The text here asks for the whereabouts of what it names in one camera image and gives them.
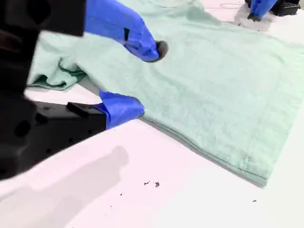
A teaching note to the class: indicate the pale green T-shirt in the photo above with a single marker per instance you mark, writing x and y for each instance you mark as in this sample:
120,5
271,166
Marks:
202,95

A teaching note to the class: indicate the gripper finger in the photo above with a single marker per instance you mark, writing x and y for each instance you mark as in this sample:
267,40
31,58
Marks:
121,109
118,22
260,8

